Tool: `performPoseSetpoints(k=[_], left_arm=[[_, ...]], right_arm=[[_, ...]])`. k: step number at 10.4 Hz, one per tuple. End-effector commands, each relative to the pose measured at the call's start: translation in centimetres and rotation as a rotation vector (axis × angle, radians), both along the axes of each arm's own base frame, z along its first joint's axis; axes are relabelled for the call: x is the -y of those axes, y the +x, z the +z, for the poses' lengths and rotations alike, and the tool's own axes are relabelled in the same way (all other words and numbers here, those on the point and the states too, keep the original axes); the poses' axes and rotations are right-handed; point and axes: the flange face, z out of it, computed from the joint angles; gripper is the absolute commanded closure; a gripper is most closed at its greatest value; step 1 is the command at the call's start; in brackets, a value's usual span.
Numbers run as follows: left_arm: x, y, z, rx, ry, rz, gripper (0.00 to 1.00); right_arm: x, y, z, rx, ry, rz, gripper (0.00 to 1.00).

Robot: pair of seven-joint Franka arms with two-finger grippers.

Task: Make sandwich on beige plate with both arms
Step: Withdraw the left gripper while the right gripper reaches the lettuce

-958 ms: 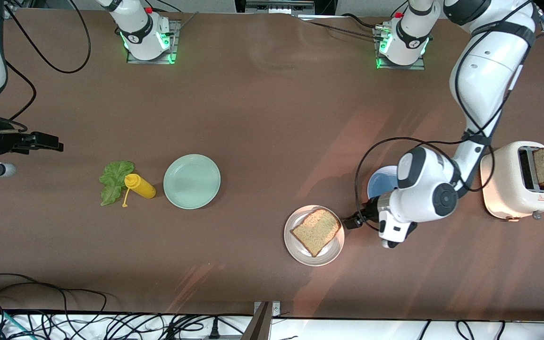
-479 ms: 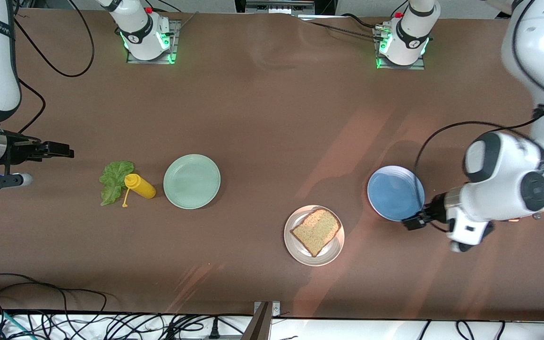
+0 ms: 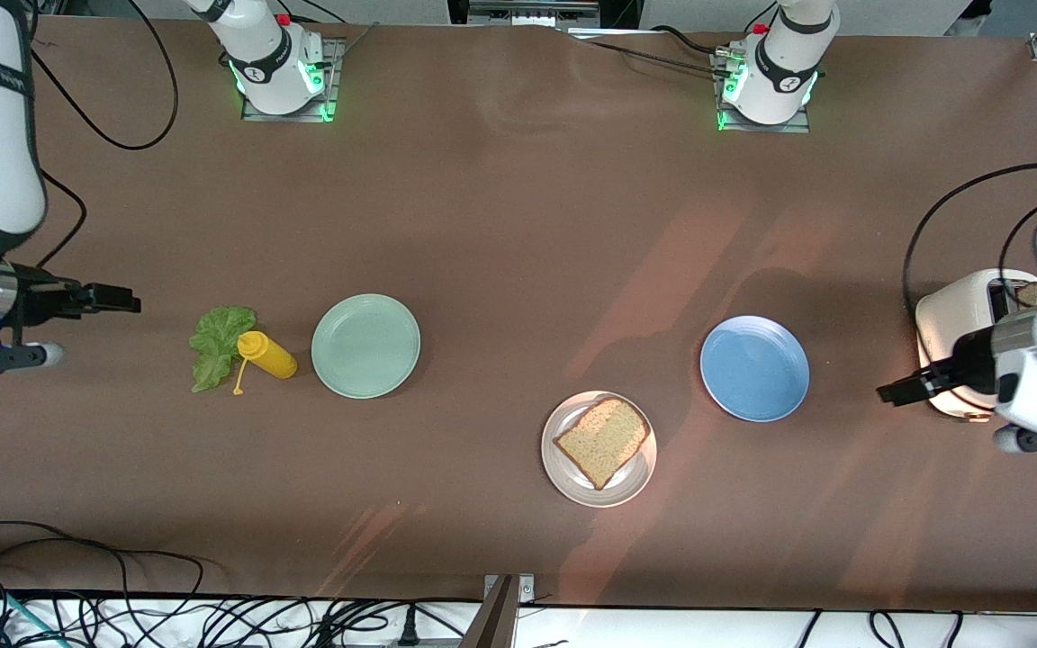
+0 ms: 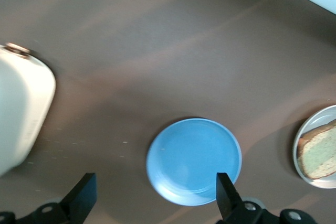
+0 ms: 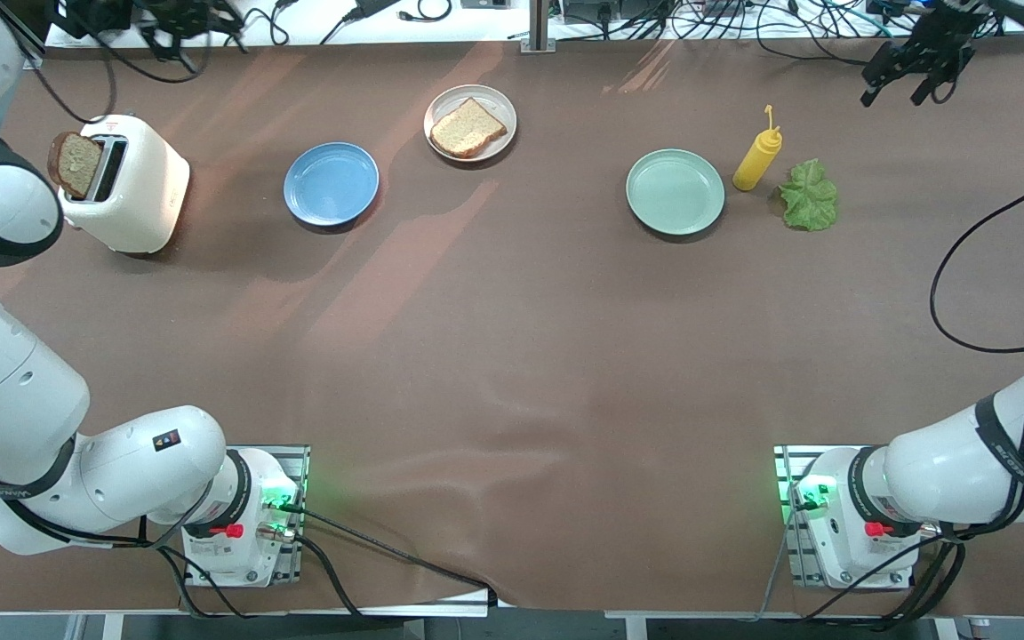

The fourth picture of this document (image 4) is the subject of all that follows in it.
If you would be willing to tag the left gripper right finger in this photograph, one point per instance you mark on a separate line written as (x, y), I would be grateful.
(228, 200)

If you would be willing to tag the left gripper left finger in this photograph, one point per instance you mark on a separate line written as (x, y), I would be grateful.
(81, 197)

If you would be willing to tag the brown bread slice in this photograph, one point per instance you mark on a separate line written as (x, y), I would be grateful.
(320, 153)

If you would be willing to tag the beige plate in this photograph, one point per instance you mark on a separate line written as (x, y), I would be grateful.
(315, 119)

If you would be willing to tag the blue plate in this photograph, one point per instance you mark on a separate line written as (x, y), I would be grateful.
(194, 155)

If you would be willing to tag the white two-slot toaster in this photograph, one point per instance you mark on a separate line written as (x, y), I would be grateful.
(21, 108)

